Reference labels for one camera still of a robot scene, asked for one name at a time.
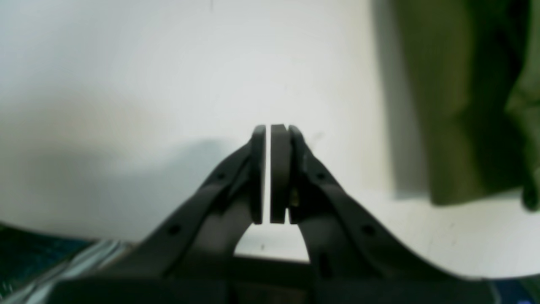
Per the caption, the green T-shirt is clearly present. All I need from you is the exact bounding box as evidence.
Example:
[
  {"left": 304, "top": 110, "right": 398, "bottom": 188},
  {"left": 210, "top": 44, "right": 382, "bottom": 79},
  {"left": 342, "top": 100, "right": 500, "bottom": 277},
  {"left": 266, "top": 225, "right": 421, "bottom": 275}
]
[{"left": 392, "top": 0, "right": 539, "bottom": 211}]

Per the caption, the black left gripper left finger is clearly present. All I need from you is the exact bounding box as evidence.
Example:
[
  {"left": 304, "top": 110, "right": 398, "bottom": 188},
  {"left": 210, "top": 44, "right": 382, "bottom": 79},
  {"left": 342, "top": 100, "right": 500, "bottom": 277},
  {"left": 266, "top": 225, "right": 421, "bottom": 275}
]
[{"left": 101, "top": 125, "right": 266, "bottom": 278}]

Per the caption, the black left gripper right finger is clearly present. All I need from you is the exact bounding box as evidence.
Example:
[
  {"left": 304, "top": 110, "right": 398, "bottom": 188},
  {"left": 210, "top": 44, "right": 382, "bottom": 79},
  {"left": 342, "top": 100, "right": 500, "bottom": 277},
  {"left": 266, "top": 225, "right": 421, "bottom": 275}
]
[{"left": 270, "top": 125, "right": 453, "bottom": 280}]

